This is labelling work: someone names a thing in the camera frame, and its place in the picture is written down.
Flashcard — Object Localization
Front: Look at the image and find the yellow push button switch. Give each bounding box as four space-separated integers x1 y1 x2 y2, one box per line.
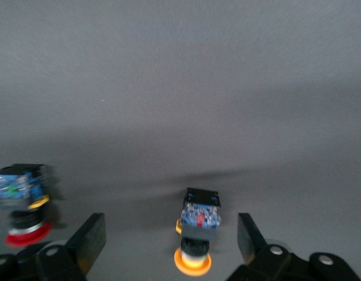
173 187 221 277

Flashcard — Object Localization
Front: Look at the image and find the red push button switch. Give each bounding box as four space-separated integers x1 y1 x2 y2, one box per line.
0 163 57 249

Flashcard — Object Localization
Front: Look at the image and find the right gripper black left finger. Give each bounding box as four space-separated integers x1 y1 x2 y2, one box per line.
0 213 106 281

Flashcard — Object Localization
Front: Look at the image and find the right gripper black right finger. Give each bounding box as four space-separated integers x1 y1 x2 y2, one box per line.
226 213 361 281

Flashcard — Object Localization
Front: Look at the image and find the dark gray table mat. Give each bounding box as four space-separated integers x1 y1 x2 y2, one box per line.
0 0 361 281

